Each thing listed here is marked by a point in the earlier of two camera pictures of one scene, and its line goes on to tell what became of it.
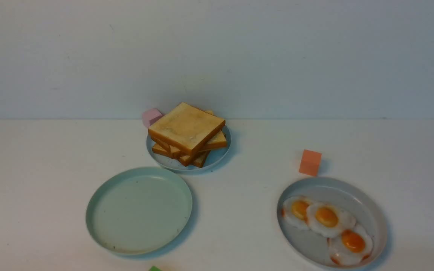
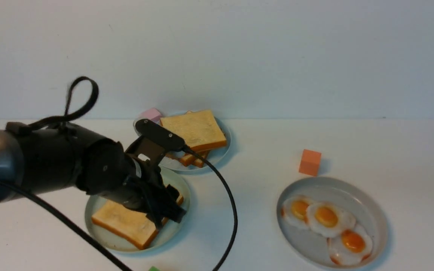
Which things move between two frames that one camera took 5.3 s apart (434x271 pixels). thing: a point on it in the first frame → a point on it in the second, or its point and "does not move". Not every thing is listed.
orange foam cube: (310, 162) does not move
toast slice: (186, 128) → (132, 226)
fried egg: (294, 211) does not move
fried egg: (351, 246) does not move
